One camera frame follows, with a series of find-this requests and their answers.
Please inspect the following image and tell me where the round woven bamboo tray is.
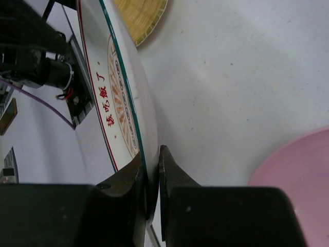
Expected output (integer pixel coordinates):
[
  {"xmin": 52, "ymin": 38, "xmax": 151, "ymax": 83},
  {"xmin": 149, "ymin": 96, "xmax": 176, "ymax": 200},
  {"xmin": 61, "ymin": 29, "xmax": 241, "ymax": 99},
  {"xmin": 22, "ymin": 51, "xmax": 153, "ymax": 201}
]
[{"xmin": 114, "ymin": 0, "xmax": 168, "ymax": 47}]

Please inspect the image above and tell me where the pink round plate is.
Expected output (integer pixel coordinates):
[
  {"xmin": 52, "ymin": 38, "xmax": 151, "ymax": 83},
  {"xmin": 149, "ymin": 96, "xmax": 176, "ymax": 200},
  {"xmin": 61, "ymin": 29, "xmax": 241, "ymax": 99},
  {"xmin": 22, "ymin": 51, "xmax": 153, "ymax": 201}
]
[{"xmin": 249, "ymin": 127, "xmax": 328, "ymax": 246}]

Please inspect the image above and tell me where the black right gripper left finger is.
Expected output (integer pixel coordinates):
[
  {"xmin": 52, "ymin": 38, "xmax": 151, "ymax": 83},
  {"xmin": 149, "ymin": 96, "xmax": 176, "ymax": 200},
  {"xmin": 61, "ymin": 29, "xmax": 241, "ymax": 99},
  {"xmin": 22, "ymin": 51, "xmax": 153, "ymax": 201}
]
[{"xmin": 1, "ymin": 153, "xmax": 148, "ymax": 246}]

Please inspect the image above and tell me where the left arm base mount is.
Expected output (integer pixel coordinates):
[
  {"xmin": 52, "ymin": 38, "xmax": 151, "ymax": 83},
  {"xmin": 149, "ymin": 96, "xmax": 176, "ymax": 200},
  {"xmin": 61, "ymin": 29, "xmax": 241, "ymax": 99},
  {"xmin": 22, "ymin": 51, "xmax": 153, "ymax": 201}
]
[{"xmin": 1, "ymin": 1, "xmax": 94, "ymax": 128}]

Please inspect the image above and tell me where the orange sunburst white plate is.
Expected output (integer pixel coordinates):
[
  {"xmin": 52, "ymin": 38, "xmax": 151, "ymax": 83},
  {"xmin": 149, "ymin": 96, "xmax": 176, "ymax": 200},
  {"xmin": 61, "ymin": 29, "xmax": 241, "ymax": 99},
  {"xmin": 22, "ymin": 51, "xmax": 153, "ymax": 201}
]
[{"xmin": 77, "ymin": 1, "xmax": 159, "ymax": 220}]

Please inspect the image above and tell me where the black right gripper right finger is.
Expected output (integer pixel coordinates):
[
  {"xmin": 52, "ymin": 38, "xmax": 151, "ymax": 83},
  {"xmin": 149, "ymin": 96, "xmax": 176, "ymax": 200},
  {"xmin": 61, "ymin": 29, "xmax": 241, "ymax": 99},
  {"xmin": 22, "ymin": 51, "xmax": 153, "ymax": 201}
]
[{"xmin": 159, "ymin": 145, "xmax": 306, "ymax": 246}]

